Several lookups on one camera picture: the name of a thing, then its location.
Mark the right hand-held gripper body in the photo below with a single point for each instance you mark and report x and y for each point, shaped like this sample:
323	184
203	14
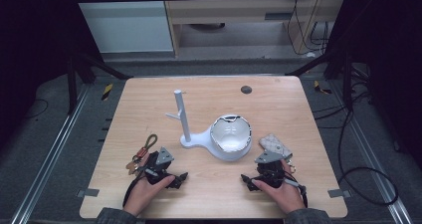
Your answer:
270	172

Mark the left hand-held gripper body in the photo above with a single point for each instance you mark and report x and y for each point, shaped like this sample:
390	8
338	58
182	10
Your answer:
158	169

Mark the beige quilted pouch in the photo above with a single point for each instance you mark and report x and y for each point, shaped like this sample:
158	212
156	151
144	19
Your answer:
273	143

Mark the white key stand with bowl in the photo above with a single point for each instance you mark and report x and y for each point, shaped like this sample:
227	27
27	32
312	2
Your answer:
199	139

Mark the person's right hand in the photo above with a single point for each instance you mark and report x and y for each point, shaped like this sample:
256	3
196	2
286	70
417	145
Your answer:
285	195

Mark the person's left hand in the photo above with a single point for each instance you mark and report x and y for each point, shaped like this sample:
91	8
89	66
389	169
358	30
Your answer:
142	194

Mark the dark round table grommet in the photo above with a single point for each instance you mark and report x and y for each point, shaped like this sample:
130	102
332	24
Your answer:
246	90

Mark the yellow black tape strip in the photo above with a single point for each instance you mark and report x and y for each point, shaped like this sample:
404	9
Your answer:
106	92
321	88

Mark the black metal stand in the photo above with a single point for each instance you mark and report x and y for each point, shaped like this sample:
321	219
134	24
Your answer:
71	84
347	81

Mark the white cabinet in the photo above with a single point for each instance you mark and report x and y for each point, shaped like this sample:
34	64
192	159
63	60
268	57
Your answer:
126	28

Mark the light wooden desk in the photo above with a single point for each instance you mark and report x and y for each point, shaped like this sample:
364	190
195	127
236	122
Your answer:
232	11

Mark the dark curtain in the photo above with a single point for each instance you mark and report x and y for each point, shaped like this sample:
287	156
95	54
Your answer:
30	51
391	51

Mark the aluminium floor rail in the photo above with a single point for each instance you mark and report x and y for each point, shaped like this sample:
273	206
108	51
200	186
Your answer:
371	154
49	154

